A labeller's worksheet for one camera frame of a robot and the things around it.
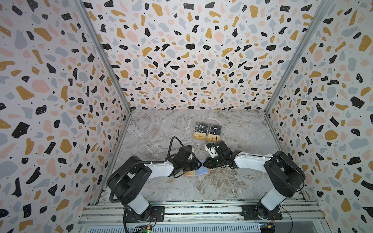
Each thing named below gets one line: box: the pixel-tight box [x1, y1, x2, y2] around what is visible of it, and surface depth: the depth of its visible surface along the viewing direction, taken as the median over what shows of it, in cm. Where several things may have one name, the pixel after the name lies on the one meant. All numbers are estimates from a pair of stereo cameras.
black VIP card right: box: [207, 124, 222, 135], surface depth 102 cm
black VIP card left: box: [194, 121, 209, 134], surface depth 102 cm
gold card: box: [207, 133, 221, 143], surface depth 102 cm
